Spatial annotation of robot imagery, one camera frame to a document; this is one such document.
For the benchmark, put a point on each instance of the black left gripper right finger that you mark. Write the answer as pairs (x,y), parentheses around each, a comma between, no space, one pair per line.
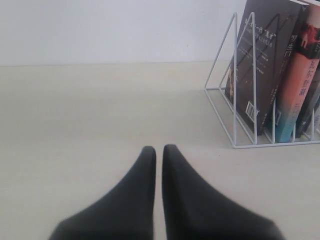
(194,210)

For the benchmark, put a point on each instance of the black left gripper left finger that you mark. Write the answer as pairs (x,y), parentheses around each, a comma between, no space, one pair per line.
(126,212)

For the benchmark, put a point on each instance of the black spine book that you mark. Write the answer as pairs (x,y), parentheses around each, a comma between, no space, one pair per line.
(308,106)

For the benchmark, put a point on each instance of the dark brown book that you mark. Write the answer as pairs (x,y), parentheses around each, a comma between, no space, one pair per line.
(267,35)

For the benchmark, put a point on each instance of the pink teal spine book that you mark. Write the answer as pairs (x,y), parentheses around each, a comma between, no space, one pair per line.
(302,69)

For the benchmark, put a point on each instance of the white wire book rack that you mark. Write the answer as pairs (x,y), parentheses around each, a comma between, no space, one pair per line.
(234,126)

